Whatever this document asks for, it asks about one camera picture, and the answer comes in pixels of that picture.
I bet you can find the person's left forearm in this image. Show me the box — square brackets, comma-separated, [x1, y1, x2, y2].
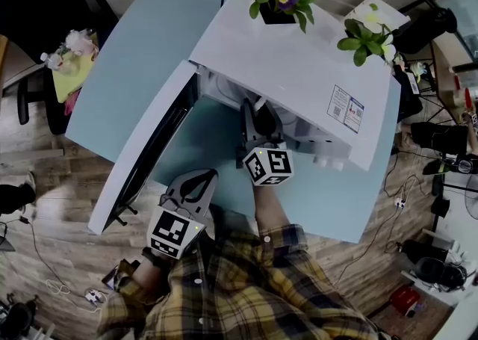
[130, 252, 170, 303]

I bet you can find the white box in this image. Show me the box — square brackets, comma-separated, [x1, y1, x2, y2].
[343, 0, 410, 30]

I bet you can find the person's right forearm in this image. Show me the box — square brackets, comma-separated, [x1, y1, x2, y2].
[252, 181, 291, 237]

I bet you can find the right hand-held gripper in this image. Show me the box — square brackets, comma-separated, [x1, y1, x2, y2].
[235, 97, 294, 187]

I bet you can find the red box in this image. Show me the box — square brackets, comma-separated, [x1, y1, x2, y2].
[389, 284, 420, 318]

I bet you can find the white microwave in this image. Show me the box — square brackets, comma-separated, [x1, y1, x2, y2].
[87, 0, 391, 236]

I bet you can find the black swivel chair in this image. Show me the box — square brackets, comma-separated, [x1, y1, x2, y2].
[391, 0, 459, 56]

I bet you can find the standing fan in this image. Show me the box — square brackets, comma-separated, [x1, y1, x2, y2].
[462, 189, 478, 220]

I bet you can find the white coiled cable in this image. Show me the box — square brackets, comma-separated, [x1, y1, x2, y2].
[46, 277, 71, 295]

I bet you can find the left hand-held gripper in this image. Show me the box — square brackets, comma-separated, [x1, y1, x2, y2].
[146, 168, 219, 260]

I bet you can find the white flower potted plant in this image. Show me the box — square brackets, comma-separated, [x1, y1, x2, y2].
[337, 4, 403, 68]

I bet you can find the black wristband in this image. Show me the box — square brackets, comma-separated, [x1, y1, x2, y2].
[140, 247, 171, 269]

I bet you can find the black office chair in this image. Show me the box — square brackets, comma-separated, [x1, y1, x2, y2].
[0, 0, 121, 136]

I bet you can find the yellow plaid shirt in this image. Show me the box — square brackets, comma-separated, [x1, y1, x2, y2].
[96, 205, 389, 340]

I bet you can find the black floor cable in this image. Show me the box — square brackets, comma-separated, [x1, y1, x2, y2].
[335, 173, 423, 283]

